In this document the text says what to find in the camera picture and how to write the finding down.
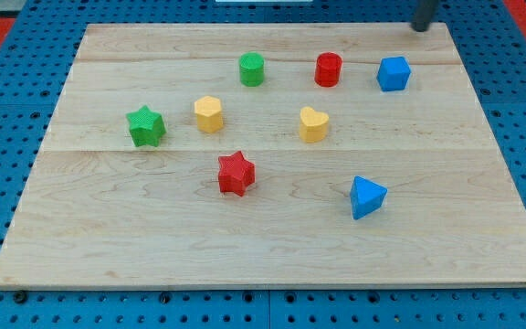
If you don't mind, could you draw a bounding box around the yellow heart block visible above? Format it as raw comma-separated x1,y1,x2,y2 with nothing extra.
299,106,330,143

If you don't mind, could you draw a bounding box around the wooden board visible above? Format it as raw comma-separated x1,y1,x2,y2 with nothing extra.
0,23,526,291

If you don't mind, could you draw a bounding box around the green cylinder block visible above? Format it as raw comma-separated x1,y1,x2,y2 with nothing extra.
238,52,265,87

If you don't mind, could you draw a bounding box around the yellow hexagon block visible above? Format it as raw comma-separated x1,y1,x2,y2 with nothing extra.
194,96,224,133

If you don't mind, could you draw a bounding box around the blue triangle block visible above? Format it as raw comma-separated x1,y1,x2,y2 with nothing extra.
350,176,388,220

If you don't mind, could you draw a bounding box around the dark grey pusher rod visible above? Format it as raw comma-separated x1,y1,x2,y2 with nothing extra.
410,0,439,32

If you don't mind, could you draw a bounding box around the green star block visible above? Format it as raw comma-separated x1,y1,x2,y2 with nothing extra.
126,105,166,147

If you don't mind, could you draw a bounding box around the red cylinder block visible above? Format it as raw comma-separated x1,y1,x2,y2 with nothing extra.
314,52,342,88

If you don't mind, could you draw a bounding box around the red star block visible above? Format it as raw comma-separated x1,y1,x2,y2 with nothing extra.
217,151,256,196

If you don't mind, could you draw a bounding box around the blue cube block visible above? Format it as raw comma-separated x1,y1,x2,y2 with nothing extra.
377,57,411,92

